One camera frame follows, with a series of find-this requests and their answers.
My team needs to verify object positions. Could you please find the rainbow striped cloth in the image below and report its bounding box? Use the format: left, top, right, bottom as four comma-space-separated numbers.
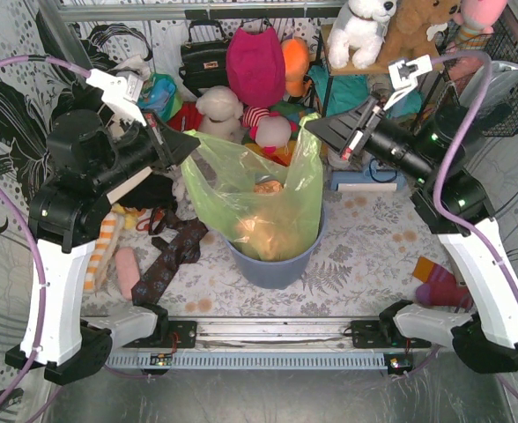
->
242, 106, 314, 167

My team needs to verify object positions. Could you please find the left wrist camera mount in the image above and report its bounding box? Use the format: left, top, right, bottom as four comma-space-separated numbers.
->
86, 69, 147, 126

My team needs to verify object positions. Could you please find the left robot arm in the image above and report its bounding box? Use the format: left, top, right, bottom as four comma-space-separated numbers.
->
5, 109, 200, 386

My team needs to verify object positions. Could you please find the colourful scarf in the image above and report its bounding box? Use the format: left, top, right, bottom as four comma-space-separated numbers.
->
137, 73, 178, 122

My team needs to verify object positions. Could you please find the colourful striped sock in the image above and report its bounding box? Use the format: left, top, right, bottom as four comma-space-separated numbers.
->
412, 256, 472, 308

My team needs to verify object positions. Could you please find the purple cable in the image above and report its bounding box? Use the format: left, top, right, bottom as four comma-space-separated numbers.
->
433, 48, 518, 415
0, 55, 93, 423

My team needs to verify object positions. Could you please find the red garment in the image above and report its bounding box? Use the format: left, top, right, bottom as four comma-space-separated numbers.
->
166, 102, 204, 132

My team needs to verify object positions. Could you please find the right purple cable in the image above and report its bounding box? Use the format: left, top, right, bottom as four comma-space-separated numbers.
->
433, 48, 518, 415

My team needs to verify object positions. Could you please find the black wire basket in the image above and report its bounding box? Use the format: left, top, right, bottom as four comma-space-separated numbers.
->
439, 20, 518, 137

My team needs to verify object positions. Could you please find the orange plush toy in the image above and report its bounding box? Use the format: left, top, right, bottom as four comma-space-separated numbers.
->
281, 38, 311, 97

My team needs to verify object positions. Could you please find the dark patterned necktie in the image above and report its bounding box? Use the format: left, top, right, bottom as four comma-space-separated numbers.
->
131, 210, 208, 306

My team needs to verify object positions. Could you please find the orange white checkered towel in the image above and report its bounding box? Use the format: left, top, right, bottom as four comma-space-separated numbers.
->
84, 206, 125, 293

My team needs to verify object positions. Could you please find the green plastic trash bag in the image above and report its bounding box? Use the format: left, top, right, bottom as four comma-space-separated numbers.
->
181, 114, 323, 257

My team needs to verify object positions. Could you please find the teal cloth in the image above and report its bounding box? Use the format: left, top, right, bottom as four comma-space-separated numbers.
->
308, 65, 423, 117

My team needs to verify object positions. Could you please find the silver pouch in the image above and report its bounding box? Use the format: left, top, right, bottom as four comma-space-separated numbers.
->
480, 61, 518, 110

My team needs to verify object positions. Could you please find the pink white striped plush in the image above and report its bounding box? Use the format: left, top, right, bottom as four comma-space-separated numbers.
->
242, 107, 298, 152

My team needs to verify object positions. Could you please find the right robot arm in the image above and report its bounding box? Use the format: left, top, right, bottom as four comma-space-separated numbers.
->
306, 98, 518, 374

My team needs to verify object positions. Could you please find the pink fuzzy sock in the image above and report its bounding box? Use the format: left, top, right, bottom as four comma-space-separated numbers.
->
115, 248, 140, 301

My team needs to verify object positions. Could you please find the pink plush toy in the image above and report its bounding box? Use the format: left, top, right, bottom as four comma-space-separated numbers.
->
453, 0, 507, 49

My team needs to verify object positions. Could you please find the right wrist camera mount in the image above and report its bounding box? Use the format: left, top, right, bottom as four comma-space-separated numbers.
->
383, 55, 433, 111

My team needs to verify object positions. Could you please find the white fluffy plush toy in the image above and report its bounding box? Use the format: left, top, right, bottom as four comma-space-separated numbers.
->
196, 85, 244, 141

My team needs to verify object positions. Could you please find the brown teddy bear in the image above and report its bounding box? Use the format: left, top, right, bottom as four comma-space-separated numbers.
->
377, 0, 461, 66

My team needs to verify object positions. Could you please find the cream canvas tote bag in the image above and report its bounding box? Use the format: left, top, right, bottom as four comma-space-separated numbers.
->
107, 167, 152, 204

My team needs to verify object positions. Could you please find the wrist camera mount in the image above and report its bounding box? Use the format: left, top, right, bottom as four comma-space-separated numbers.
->
383, 55, 433, 111
86, 69, 147, 126

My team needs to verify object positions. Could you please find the white plush dog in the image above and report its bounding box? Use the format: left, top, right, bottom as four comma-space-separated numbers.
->
328, 0, 396, 70

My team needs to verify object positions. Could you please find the blue trash bin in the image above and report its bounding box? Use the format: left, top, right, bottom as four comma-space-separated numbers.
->
223, 206, 327, 290

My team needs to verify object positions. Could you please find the crumpled brown paper trash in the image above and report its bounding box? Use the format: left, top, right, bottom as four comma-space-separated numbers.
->
233, 179, 297, 262

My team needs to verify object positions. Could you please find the black leather handbag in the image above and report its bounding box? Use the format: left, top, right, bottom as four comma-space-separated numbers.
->
178, 19, 230, 98

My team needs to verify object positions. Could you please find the metal base rail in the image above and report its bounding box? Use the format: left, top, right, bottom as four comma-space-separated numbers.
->
106, 316, 432, 374

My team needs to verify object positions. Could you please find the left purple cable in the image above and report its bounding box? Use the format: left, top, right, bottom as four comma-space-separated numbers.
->
0, 55, 93, 423

